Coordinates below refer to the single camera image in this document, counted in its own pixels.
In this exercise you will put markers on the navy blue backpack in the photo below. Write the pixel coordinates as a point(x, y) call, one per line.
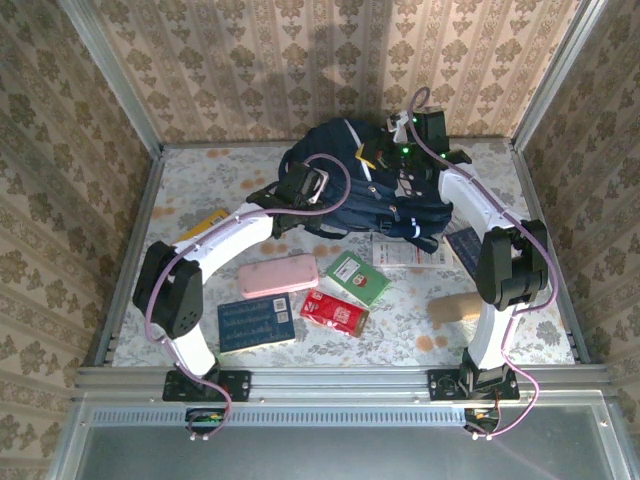
point(380, 200)

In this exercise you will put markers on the pink pencil case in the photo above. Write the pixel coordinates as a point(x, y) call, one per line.
point(277, 275)

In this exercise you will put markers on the yellow book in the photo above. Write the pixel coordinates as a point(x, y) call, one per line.
point(205, 227)

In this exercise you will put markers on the white printed packet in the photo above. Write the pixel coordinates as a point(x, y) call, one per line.
point(395, 255)

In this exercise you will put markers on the green notebook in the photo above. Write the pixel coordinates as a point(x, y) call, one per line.
point(360, 280)

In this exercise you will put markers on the blue book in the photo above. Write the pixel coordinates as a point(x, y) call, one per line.
point(255, 322)
point(465, 247)

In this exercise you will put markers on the red packet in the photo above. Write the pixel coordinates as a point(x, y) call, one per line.
point(332, 312)

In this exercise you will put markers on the beige cardboard roll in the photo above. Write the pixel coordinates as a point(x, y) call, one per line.
point(452, 310)

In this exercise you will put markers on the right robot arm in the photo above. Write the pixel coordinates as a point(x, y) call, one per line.
point(510, 270)

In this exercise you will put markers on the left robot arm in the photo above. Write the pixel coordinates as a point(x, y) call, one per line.
point(175, 290)

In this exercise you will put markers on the grey metal sheet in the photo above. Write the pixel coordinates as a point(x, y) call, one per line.
point(325, 455)

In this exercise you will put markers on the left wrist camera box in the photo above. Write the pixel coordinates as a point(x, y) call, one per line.
point(320, 187)

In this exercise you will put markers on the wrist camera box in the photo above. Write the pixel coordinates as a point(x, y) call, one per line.
point(397, 127)
point(320, 187)

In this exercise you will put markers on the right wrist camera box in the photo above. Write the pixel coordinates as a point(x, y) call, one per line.
point(397, 127)

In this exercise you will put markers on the aluminium table end rail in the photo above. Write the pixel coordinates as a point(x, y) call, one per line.
point(490, 142)

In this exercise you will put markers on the aluminium table side rail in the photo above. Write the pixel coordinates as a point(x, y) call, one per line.
point(532, 200)
point(139, 225)

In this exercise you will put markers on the aluminium corner post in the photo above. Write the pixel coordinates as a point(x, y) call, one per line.
point(555, 75)
point(112, 75)

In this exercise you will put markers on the aluminium mounting rail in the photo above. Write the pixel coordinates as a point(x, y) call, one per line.
point(340, 382)

